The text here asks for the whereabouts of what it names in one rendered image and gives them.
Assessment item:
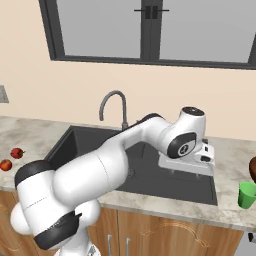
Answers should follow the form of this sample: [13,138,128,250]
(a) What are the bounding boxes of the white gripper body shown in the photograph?
[157,152,216,177]

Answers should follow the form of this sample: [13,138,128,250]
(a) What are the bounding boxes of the dark grey sink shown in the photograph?
[43,124,219,207]

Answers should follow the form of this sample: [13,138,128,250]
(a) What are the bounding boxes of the brown bowl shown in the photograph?
[248,156,256,185]

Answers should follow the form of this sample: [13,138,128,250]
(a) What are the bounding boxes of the green cup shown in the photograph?
[237,180,256,210]

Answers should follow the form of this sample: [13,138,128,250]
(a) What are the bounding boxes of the red apple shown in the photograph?
[0,159,14,173]

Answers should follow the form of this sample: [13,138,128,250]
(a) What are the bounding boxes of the wooden cupboard door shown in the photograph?
[0,189,38,256]
[117,209,245,256]
[87,206,120,256]

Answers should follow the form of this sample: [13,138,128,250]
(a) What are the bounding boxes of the grey dishwasher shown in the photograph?
[240,229,256,256]

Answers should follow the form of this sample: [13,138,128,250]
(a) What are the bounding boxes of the grey curved tap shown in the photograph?
[98,89,130,132]

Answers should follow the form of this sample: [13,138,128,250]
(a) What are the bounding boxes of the dark framed window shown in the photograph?
[38,0,256,71]

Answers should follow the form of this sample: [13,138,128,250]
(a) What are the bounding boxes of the silver cupboard handle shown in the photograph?
[124,237,132,256]
[106,234,113,256]

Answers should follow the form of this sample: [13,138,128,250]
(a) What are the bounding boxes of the grey wall outlet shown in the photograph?
[0,84,10,104]

